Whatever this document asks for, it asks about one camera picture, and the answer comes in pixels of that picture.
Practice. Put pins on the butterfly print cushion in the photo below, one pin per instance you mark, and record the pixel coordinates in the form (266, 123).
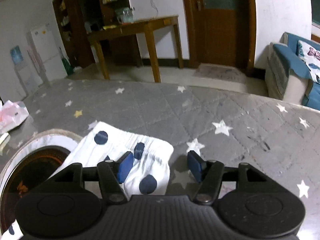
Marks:
(310, 56)

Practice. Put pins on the grey star quilted table cover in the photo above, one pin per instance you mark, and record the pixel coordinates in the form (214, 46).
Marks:
(280, 139)

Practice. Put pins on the white navy polka-dot garment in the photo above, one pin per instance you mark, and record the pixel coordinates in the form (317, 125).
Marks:
(69, 204)

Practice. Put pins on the pink tissue pack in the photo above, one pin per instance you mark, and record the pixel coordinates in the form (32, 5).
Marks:
(12, 115)

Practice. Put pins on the water dispenser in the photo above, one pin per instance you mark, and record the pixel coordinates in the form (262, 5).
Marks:
(25, 71)

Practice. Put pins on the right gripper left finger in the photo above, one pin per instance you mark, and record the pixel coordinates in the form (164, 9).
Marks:
(111, 175)

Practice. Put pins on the dark green window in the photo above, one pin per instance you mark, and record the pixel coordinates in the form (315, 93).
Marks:
(315, 2)

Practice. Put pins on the blue sectional sofa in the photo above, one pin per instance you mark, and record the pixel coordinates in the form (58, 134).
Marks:
(287, 77)

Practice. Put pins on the brown wooden door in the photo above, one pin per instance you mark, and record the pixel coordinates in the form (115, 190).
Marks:
(221, 32)

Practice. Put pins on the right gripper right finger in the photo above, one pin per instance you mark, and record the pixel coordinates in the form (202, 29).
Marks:
(208, 174)

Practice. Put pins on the round induction cooktop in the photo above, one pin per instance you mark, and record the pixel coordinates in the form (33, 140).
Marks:
(31, 165)

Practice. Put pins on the dark wooden shelf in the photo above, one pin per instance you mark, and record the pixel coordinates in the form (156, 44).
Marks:
(78, 18)

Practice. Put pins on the glass jug on table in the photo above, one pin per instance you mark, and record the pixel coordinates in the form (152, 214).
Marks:
(125, 15)

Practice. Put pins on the white refrigerator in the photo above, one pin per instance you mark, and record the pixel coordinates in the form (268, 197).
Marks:
(47, 52)

